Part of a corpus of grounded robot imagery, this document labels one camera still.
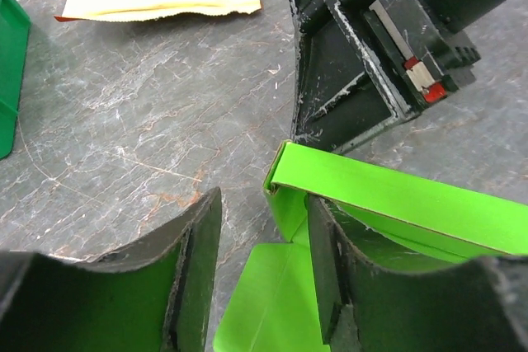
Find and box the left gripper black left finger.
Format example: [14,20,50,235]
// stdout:
[1,188,222,351]

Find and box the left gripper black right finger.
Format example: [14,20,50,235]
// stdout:
[307,195,527,351]

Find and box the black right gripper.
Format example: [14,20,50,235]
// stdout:
[289,0,479,154]

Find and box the green paper box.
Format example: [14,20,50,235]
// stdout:
[214,141,527,351]

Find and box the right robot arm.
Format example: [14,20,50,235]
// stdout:
[289,0,506,154]

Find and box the green plastic crate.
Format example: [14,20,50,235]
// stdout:
[0,0,31,159]

